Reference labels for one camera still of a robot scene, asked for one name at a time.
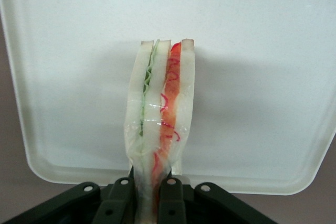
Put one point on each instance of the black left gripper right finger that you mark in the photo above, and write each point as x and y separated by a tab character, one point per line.
173	203

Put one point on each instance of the beige plastic tray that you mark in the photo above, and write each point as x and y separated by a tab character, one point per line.
249	77

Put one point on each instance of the triangle sandwich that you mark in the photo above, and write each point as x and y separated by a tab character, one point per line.
160	108

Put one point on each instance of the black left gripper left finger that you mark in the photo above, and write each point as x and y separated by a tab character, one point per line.
115	203

